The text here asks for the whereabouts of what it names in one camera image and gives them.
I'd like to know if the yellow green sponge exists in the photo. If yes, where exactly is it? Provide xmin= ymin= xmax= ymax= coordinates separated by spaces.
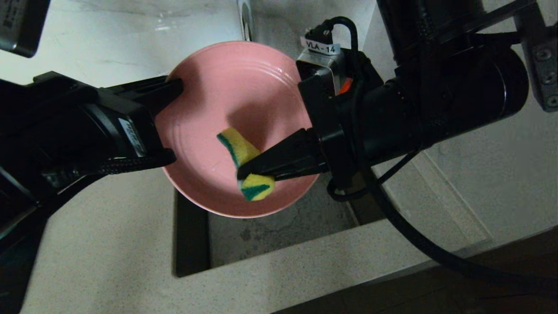
xmin=217 ymin=126 xmax=276 ymax=202

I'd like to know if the pink round plate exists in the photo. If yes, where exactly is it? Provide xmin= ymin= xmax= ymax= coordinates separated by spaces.
xmin=155 ymin=41 xmax=325 ymax=218

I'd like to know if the chrome faucet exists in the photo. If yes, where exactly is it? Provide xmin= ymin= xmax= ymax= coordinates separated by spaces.
xmin=238 ymin=0 xmax=258 ymax=44

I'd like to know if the stainless steel sink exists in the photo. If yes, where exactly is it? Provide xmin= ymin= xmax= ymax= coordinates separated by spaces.
xmin=174 ymin=172 xmax=399 ymax=278

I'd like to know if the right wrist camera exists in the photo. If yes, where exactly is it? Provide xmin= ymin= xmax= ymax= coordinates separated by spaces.
xmin=296 ymin=17 xmax=364 ymax=97

